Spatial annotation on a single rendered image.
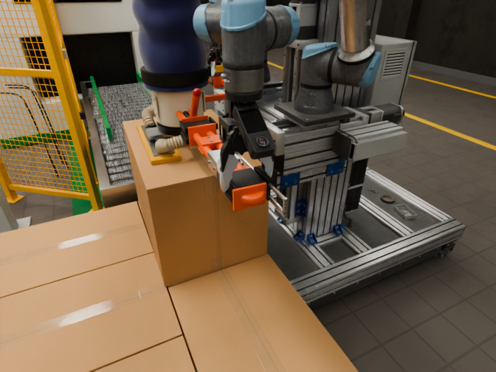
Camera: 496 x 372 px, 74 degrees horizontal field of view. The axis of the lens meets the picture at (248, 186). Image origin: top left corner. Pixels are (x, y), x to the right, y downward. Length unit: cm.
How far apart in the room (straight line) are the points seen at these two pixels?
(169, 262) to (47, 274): 48
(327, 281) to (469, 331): 74
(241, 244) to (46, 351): 66
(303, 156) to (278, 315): 59
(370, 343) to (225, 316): 88
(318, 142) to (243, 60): 76
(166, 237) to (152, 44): 59
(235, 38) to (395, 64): 116
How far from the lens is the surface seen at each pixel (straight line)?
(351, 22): 109
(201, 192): 103
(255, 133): 59
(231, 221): 114
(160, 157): 112
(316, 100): 125
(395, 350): 184
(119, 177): 194
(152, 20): 109
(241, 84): 61
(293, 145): 124
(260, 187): 67
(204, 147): 87
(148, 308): 119
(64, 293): 134
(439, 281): 224
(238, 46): 60
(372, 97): 163
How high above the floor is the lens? 144
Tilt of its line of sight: 31 degrees down
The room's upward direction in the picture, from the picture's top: straight up
